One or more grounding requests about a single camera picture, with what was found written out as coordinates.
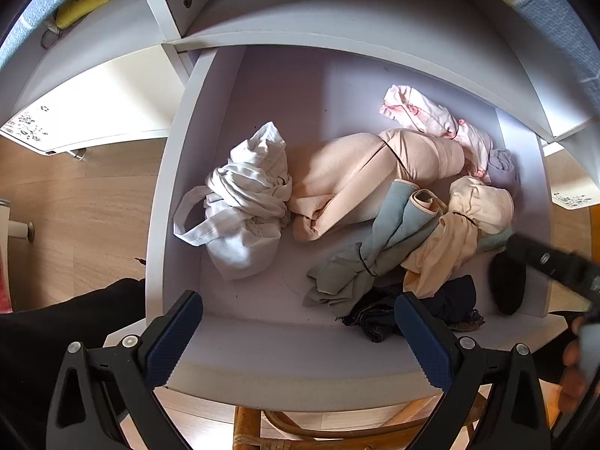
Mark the pink cloth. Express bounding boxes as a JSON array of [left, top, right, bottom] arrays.
[[0, 262, 14, 314]]

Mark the white furniture leg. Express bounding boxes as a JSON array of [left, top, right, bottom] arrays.
[[9, 219, 37, 243]]

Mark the white garment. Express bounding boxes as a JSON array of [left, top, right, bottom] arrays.
[[172, 121, 294, 282]]

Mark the lavender garment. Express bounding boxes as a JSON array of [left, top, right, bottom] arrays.
[[485, 147, 519, 188]]

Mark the person's right hand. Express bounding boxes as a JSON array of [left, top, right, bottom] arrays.
[[560, 337, 600, 411]]

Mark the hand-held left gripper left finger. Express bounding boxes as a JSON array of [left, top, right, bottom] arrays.
[[44, 289, 204, 450]]

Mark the white lavender drawer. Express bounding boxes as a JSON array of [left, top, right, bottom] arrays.
[[145, 46, 551, 413]]

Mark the person's left leg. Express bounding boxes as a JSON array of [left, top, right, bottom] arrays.
[[0, 278, 147, 450]]

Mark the grey checked bedsheet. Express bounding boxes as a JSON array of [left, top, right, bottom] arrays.
[[0, 0, 600, 118]]

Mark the grey green garment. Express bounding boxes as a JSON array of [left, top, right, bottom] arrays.
[[304, 180, 451, 317]]

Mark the navy lace trimmed garment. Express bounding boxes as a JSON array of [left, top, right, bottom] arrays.
[[341, 274, 486, 344]]

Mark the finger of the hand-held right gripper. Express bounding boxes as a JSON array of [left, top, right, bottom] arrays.
[[508, 234, 600, 301]]

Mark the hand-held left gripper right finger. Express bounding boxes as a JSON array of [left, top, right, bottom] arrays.
[[394, 291, 563, 450]]

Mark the large peach garment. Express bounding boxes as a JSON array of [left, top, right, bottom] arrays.
[[286, 127, 467, 243]]

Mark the pink printed garment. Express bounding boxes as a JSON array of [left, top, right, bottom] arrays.
[[379, 83, 495, 183]]

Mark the black sock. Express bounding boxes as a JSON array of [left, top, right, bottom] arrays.
[[487, 250, 530, 317]]

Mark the rattan stool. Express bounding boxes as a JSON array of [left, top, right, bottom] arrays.
[[232, 396, 474, 450]]

